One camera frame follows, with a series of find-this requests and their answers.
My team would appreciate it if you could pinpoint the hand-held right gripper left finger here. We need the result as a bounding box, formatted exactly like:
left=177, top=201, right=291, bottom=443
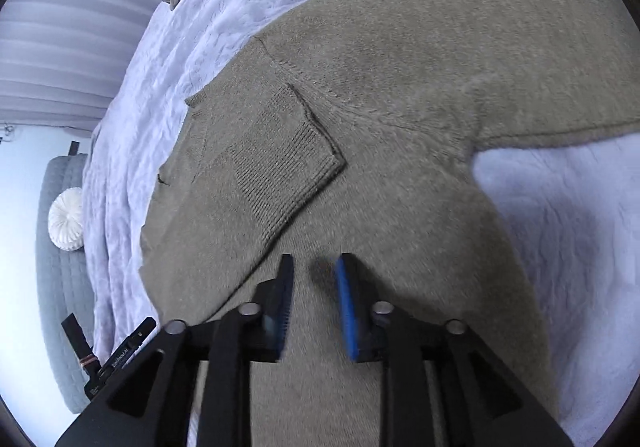
left=55, top=254, right=295, bottom=447

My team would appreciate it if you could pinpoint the grey quilted headboard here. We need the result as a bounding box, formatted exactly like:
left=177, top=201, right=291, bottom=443
left=36, top=153, right=97, bottom=415

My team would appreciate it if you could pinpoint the olive knitted sweater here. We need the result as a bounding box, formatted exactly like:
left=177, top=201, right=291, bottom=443
left=140, top=0, right=632, bottom=447

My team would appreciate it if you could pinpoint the white round pleated cushion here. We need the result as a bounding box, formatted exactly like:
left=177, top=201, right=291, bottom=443
left=48, top=188, right=84, bottom=253

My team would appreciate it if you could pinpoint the lavender textured bedspread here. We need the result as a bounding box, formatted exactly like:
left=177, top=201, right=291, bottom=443
left=82, top=0, right=640, bottom=447

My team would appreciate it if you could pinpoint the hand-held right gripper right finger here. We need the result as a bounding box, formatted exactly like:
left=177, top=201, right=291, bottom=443
left=334, top=253, right=575, bottom=447

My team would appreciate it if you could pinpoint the white pleated window blind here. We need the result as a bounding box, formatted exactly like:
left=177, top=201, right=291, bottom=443
left=0, top=0, right=206, bottom=132

